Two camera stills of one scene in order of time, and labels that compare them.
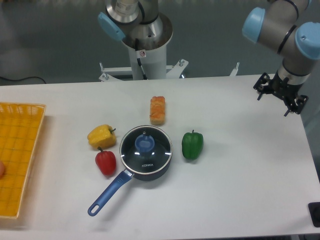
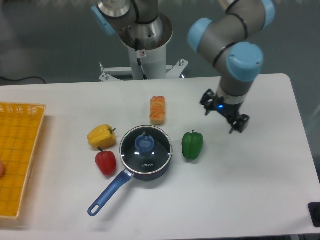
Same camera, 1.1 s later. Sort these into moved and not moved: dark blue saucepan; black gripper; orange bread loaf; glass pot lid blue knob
Moved: black gripper
Not moved: glass pot lid blue knob; orange bread loaf; dark blue saucepan
